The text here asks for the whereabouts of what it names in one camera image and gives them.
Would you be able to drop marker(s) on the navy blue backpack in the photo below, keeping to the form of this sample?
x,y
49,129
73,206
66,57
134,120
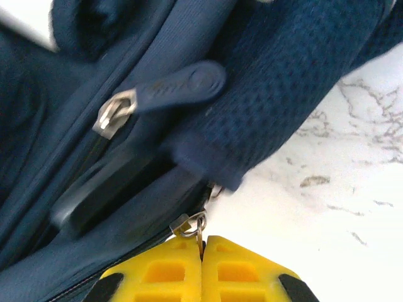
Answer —
x,y
267,94

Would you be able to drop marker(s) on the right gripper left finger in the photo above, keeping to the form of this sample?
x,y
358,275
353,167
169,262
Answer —
x,y
163,277

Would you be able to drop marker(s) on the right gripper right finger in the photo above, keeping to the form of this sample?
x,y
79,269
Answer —
x,y
245,277

